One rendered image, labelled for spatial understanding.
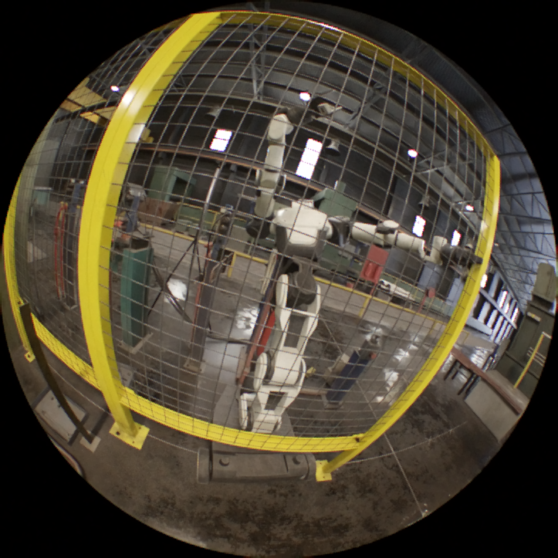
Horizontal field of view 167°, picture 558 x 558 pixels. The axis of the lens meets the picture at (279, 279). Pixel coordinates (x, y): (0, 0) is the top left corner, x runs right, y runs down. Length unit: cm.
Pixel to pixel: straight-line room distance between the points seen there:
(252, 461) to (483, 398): 320
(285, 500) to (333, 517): 30
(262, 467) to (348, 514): 64
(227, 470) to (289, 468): 29
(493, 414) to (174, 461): 357
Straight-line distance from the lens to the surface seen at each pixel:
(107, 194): 52
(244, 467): 102
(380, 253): 764
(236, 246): 615
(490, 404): 354
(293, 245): 83
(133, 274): 136
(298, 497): 127
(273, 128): 82
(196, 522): 115
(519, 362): 414
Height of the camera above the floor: 115
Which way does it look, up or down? 14 degrees down
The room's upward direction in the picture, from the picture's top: 19 degrees clockwise
